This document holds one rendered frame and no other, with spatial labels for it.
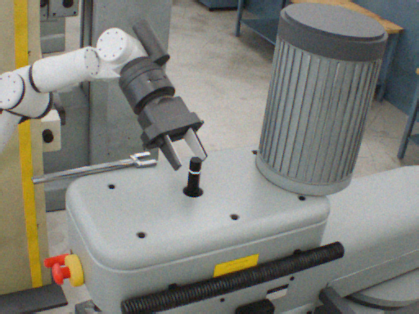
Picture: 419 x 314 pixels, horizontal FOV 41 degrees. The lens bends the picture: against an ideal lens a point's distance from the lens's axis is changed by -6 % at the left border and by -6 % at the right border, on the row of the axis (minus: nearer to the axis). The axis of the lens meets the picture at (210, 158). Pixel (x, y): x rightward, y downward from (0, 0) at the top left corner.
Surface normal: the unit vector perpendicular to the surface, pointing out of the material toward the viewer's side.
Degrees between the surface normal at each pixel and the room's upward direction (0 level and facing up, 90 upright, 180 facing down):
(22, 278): 90
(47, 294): 0
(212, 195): 0
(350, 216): 0
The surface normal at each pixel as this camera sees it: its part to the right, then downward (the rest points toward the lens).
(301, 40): -0.68, 0.32
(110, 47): -0.34, -0.10
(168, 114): 0.42, -0.50
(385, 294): 0.11, -0.85
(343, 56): 0.04, 0.52
